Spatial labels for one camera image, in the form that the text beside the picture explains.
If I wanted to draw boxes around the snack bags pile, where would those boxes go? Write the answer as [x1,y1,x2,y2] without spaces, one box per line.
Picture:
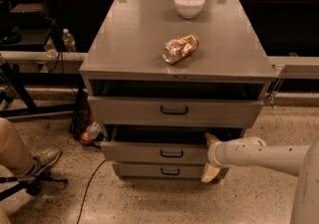
[70,93,104,148]

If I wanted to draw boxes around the person leg khaki trousers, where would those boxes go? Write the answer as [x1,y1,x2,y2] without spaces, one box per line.
[0,116,36,224]

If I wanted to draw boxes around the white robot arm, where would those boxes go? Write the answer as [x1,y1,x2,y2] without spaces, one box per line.
[201,133,319,224]

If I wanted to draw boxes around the clear water bottle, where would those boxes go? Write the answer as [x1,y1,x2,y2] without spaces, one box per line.
[44,38,58,59]
[62,29,77,53]

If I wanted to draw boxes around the grey top drawer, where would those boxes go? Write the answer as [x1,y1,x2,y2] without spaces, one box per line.
[88,97,263,128]

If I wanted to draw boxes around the black chair base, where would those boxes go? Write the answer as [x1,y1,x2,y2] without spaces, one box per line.
[0,174,68,201]

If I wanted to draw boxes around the white ceramic bowl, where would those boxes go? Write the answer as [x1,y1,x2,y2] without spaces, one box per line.
[173,0,205,19]

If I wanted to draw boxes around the clear water bottle right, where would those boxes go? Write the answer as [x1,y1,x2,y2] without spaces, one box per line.
[62,29,77,53]

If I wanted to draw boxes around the grey drawer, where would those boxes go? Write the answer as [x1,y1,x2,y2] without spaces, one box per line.
[101,125,243,164]
[88,97,263,128]
[111,161,230,182]

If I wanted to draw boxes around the grey metal drawer cabinet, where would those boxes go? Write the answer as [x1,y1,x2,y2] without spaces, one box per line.
[79,0,279,184]

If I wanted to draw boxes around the clear water bottle left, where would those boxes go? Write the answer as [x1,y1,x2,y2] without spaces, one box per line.
[44,38,58,59]

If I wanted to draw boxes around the black stand frame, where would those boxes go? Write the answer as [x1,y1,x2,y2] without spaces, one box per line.
[0,58,84,117]

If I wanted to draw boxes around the black floor cable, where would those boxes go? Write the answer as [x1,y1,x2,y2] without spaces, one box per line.
[75,158,108,224]

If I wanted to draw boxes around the grey bottom drawer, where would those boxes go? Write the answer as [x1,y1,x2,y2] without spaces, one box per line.
[111,161,230,182]

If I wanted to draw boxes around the black hanging cable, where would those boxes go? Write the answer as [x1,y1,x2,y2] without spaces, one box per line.
[46,0,76,74]

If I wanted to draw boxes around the metal latch bracket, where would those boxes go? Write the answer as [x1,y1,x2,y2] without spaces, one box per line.
[266,65,285,108]

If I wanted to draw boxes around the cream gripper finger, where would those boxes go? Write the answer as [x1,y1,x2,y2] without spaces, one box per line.
[204,132,220,146]
[200,163,220,183]

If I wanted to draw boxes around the grey sneaker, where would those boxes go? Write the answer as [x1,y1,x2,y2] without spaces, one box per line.
[24,146,62,177]

